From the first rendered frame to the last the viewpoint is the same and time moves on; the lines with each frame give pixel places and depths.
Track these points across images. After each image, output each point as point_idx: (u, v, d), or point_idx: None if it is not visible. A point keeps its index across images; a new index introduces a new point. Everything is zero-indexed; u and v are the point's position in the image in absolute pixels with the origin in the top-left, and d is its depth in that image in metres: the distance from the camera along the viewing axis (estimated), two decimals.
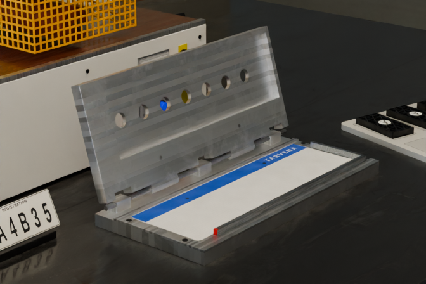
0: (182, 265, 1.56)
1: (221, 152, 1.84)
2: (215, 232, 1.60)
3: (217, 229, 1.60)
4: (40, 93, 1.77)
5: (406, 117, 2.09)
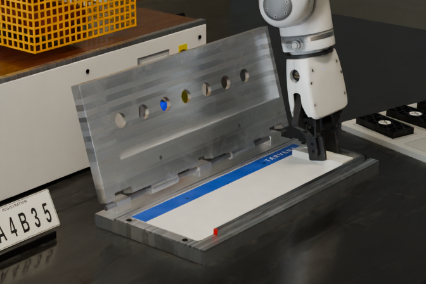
0: (182, 265, 1.56)
1: (221, 152, 1.84)
2: (215, 232, 1.60)
3: (217, 229, 1.60)
4: (40, 93, 1.77)
5: (406, 117, 2.09)
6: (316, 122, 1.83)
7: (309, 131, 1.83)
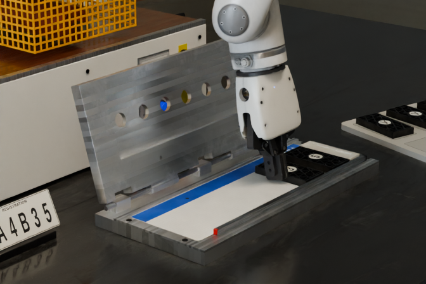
0: (182, 265, 1.56)
1: (221, 152, 1.84)
2: (215, 232, 1.60)
3: (217, 229, 1.60)
4: (40, 93, 1.77)
5: (406, 117, 2.09)
6: (271, 141, 1.75)
7: (265, 149, 1.75)
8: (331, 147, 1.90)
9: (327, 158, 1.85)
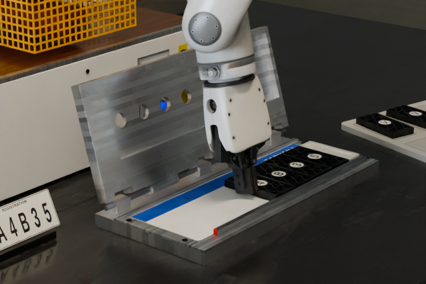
0: (182, 265, 1.56)
1: None
2: (215, 232, 1.60)
3: (217, 229, 1.60)
4: (40, 93, 1.77)
5: (406, 117, 2.09)
6: (240, 154, 1.70)
7: (234, 163, 1.70)
8: (331, 147, 1.90)
9: (326, 158, 1.85)
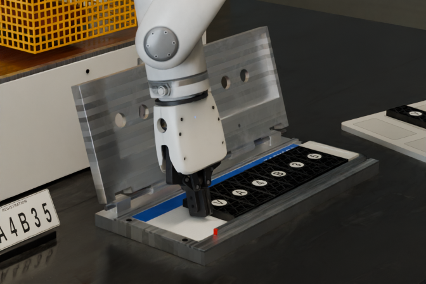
0: (182, 265, 1.56)
1: None
2: (215, 232, 1.60)
3: (217, 229, 1.60)
4: (40, 93, 1.77)
5: (406, 117, 2.09)
6: (193, 175, 1.62)
7: (187, 184, 1.62)
8: (331, 147, 1.90)
9: (326, 158, 1.85)
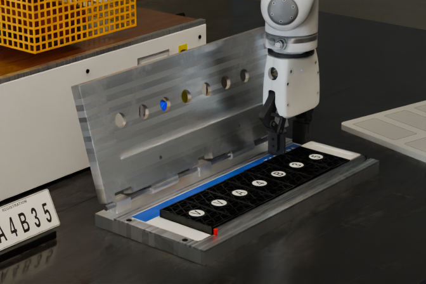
0: (182, 265, 1.56)
1: (221, 152, 1.84)
2: (215, 232, 1.60)
3: (217, 229, 1.60)
4: (40, 93, 1.77)
5: (184, 220, 1.63)
6: (283, 119, 1.86)
7: (272, 128, 1.85)
8: (332, 148, 1.90)
9: (327, 158, 1.85)
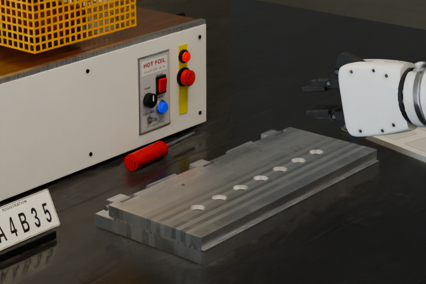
0: (182, 265, 1.56)
1: None
2: None
3: None
4: (40, 93, 1.77)
5: None
6: (339, 82, 1.60)
7: (333, 71, 1.60)
8: None
9: None
